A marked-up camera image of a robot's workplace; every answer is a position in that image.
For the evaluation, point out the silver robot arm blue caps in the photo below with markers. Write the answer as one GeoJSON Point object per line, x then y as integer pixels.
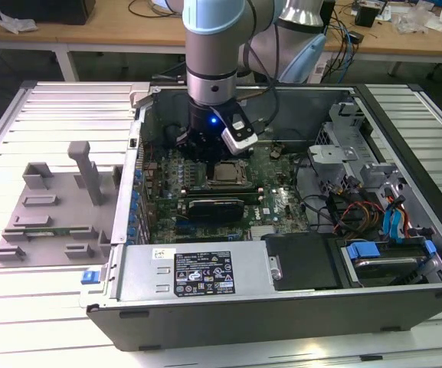
{"type": "Point", "coordinates": [213, 57]}

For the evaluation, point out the CPU socket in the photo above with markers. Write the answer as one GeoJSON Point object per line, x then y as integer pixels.
{"type": "Point", "coordinates": [224, 184]}

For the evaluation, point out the black cylindrical component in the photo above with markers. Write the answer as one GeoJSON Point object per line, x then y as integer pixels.
{"type": "Point", "coordinates": [170, 134]}

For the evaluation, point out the RAM slot bank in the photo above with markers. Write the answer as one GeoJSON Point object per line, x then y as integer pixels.
{"type": "Point", "coordinates": [220, 190]}

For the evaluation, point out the black graphics card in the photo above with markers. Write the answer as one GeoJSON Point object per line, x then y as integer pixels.
{"type": "Point", "coordinates": [217, 210]}

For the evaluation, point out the green motherboard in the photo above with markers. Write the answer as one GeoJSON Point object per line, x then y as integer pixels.
{"type": "Point", "coordinates": [282, 180]}

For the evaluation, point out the silver chipset heatsink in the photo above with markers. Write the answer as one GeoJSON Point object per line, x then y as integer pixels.
{"type": "Point", "coordinates": [262, 230]}

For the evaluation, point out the grey metal drive cage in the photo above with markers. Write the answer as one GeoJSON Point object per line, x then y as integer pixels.
{"type": "Point", "coordinates": [331, 153]}

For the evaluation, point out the black label sticker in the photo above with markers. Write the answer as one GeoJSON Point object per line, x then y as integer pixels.
{"type": "Point", "coordinates": [205, 274]}

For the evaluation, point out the grey parts rack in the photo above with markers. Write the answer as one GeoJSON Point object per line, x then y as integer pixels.
{"type": "Point", "coordinates": [71, 214]}

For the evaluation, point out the silver power supply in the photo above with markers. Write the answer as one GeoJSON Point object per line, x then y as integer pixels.
{"type": "Point", "coordinates": [140, 276]}

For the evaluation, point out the black plastic cover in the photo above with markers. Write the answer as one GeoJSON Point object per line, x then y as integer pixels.
{"type": "Point", "coordinates": [305, 260]}

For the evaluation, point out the green RAM stick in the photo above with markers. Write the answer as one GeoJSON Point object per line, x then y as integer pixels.
{"type": "Point", "coordinates": [52, 232]}

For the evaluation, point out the small black adapter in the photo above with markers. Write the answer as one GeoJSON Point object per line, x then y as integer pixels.
{"type": "Point", "coordinates": [356, 37]}

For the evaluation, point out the blue case latch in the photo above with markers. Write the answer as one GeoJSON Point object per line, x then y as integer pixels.
{"type": "Point", "coordinates": [89, 277]}

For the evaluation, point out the black open PC case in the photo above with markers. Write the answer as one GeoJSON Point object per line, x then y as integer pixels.
{"type": "Point", "coordinates": [243, 318]}

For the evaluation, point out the small black box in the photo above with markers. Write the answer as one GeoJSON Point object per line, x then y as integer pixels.
{"type": "Point", "coordinates": [365, 16]}

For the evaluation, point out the hard disk in blue carrier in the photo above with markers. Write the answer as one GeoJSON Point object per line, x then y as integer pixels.
{"type": "Point", "coordinates": [364, 250]}

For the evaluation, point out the large black box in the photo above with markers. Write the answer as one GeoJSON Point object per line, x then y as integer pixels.
{"type": "Point", "coordinates": [33, 9]}

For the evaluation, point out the crumpled white paper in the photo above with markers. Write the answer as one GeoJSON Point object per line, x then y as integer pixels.
{"type": "Point", "coordinates": [15, 23]}

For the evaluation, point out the clear plastic bags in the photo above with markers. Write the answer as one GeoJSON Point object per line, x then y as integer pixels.
{"type": "Point", "coordinates": [412, 21]}

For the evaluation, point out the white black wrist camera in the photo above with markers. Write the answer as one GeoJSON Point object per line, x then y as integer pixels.
{"type": "Point", "coordinates": [239, 140]}

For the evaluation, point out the wooden desk white frame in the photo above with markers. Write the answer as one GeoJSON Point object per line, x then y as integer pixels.
{"type": "Point", "coordinates": [109, 30]}

